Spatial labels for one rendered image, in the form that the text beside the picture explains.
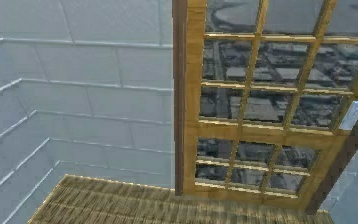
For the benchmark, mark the wooden glass-paned room door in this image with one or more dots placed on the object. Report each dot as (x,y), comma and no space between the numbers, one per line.
(190,100)

